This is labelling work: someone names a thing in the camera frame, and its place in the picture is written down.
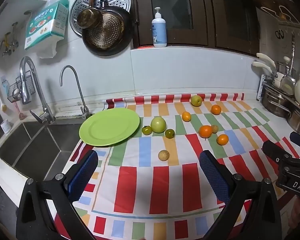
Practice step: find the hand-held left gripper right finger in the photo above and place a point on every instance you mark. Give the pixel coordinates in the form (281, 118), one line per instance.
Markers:
(215, 178)

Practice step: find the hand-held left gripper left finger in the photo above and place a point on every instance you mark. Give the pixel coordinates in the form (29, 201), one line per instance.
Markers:
(82, 178)

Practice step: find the small orange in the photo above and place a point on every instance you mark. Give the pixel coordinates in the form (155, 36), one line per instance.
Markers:
(186, 116)
(222, 139)
(215, 109)

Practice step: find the large orange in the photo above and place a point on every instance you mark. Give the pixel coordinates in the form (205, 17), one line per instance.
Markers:
(205, 131)

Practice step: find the small tan fruit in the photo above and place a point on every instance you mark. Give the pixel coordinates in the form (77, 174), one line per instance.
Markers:
(163, 155)
(214, 129)

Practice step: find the green plate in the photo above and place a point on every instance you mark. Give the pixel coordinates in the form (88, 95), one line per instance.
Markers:
(110, 126)

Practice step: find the small dark green tomato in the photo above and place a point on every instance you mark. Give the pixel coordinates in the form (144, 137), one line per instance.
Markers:
(169, 133)
(146, 130)

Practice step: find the stainless steel pot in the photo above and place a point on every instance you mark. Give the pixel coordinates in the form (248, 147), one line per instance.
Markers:
(275, 101)
(298, 120)

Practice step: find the striped colourful tablecloth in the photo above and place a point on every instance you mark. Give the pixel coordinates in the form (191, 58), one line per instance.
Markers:
(165, 180)

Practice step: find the stainless steel sink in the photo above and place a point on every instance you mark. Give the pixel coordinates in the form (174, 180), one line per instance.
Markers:
(32, 147)

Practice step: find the steel ladle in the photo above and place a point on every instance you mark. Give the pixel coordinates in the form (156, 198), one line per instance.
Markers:
(290, 80)

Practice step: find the large pale green tomato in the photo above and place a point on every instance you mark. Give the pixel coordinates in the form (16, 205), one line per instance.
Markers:
(158, 124)

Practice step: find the yellow-green apple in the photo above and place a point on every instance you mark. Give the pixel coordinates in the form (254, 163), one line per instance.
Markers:
(196, 100)

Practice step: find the slim gooseneck faucet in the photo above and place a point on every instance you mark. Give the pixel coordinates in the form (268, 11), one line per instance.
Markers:
(76, 87)

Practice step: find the large chrome faucet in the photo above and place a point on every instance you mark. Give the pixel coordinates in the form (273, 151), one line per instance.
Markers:
(30, 90)

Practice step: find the black frying pan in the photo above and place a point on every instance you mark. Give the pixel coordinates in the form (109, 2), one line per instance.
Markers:
(107, 36)

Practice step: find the white pump soap bottle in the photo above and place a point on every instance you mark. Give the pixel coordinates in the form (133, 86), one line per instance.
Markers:
(159, 33)

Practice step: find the tissue paper pack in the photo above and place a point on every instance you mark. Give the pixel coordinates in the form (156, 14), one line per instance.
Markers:
(46, 22)

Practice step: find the small brass pot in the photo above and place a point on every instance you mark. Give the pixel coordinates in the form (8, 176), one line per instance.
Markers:
(88, 18)

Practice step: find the dark wooden window frame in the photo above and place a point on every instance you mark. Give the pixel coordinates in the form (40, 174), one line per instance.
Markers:
(207, 17)

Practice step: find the yellow wall hook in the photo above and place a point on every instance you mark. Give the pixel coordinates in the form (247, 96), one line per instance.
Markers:
(7, 43)

